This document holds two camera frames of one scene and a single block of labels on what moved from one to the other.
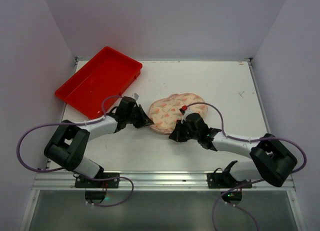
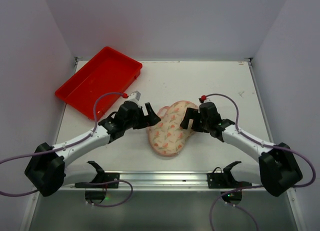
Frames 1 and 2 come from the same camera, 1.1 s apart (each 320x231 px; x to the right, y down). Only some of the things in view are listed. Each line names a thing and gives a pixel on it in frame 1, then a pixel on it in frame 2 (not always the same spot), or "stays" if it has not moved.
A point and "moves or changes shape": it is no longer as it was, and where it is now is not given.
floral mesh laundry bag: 164,111 moves or changes shape
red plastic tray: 107,74 stays
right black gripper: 183,130 → 195,120
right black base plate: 222,180 stays
